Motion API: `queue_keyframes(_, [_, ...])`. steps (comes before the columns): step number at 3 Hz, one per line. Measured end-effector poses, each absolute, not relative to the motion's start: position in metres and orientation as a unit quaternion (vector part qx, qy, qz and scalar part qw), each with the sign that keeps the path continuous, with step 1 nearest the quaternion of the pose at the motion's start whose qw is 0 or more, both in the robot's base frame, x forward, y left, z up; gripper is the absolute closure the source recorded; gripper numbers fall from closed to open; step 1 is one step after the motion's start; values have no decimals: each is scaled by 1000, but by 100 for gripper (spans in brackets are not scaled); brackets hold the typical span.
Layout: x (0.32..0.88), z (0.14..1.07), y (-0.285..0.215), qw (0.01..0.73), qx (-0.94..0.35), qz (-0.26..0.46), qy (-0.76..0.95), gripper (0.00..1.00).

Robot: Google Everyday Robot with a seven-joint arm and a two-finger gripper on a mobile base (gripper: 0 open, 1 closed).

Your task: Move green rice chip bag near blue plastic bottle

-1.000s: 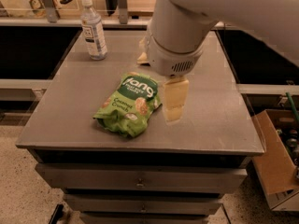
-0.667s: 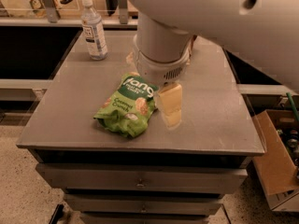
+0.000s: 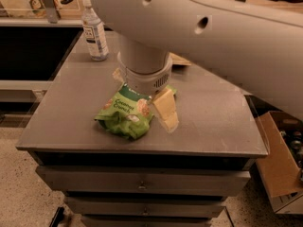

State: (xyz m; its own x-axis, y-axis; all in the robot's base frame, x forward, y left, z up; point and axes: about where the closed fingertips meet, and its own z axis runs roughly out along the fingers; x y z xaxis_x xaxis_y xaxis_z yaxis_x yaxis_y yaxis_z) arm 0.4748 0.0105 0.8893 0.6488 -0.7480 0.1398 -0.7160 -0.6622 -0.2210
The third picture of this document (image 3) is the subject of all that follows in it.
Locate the orange patterned bag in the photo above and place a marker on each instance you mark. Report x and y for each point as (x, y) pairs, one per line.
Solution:
(25, 8)

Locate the middle grey drawer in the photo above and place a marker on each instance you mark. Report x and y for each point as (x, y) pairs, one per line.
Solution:
(144, 207)

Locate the bottom grey drawer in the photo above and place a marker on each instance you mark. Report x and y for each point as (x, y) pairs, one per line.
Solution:
(116, 221)

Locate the green rice chip bag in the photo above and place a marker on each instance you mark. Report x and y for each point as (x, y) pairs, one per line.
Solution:
(127, 113)

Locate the cardboard box with cans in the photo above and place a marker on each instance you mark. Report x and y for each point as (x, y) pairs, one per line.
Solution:
(278, 170)

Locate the grey drawer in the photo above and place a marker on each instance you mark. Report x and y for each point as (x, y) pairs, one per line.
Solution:
(144, 180)
(144, 207)
(116, 221)

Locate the top grey drawer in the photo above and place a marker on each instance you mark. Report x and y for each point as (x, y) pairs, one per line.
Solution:
(144, 180)

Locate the grey metal drawer cabinet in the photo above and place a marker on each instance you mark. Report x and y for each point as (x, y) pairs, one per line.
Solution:
(216, 129)

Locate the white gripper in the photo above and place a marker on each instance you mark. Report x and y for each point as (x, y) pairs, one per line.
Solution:
(143, 81)

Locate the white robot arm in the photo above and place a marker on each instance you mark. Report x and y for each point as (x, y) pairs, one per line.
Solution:
(256, 48)

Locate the metal railing frame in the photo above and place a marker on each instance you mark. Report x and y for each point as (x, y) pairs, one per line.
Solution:
(71, 10)

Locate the clear plastic water bottle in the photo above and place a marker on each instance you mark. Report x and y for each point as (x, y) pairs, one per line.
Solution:
(94, 33)

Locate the brown sea salt chip bag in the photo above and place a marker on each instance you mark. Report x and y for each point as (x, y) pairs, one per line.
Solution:
(177, 60)

